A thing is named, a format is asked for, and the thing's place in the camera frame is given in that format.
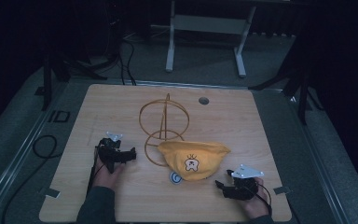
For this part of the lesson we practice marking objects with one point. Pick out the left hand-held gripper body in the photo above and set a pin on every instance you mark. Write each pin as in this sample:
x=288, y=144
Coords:
x=110, y=154

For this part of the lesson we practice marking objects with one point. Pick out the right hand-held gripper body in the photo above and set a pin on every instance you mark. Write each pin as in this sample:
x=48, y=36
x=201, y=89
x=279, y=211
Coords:
x=244, y=185

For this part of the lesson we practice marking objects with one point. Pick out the yellow hat with cartoon print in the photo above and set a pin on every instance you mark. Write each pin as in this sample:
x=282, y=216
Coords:
x=195, y=158

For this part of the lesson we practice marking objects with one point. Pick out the person's left hand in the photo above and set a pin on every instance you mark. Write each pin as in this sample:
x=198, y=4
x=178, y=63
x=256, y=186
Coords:
x=105, y=177

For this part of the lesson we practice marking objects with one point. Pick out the person's right hand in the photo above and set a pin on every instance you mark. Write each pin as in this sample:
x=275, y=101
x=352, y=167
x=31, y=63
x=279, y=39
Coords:
x=256, y=207

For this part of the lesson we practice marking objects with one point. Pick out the grey tape piece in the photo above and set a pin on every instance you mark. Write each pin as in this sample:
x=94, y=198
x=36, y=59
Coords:
x=282, y=190
x=49, y=192

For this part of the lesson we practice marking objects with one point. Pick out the round white blue sticker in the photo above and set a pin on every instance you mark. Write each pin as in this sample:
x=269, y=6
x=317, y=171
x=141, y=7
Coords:
x=176, y=178

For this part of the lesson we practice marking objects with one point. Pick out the black tripod stand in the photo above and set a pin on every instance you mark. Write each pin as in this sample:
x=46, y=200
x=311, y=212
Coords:
x=59, y=71
x=295, y=87

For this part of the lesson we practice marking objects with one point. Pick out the white metal stand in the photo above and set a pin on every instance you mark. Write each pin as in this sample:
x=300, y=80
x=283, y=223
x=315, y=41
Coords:
x=205, y=24

